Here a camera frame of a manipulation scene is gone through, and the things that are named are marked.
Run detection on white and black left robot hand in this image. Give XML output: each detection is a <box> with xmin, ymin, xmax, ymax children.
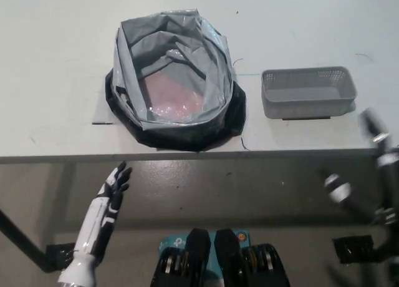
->
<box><xmin>73</xmin><ymin>161</ymin><xmax>133</xmax><ymax>263</ymax></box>

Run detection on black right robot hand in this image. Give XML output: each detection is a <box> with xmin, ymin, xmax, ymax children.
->
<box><xmin>324</xmin><ymin>107</ymin><xmax>399</xmax><ymax>225</ymax></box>

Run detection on grey perforated rectangular basket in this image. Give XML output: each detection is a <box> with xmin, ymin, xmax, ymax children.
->
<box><xmin>261</xmin><ymin>66</ymin><xmax>358</xmax><ymax>119</ymax></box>

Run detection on grey and black plastic bag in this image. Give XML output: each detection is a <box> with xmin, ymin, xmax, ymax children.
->
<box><xmin>104</xmin><ymin>6</ymin><xmax>248</xmax><ymax>152</ymax></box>

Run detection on pink pad inside bag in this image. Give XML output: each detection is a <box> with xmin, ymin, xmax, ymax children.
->
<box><xmin>142</xmin><ymin>74</ymin><xmax>206</xmax><ymax>117</ymax></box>

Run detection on black floor tape patch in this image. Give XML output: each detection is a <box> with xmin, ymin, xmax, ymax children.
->
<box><xmin>46</xmin><ymin>242</ymin><xmax>77</xmax><ymax>273</ymax></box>
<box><xmin>332</xmin><ymin>235</ymin><xmax>375</xmax><ymax>265</ymax></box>

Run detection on black robot legs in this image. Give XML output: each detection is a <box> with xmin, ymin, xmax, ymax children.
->
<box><xmin>158</xmin><ymin>227</ymin><xmax>250</xmax><ymax>287</ymax></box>

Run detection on black robot body block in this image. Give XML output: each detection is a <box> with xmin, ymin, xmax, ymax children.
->
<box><xmin>151</xmin><ymin>227</ymin><xmax>213</xmax><ymax>287</ymax></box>
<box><xmin>213</xmin><ymin>227</ymin><xmax>292</xmax><ymax>287</ymax></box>

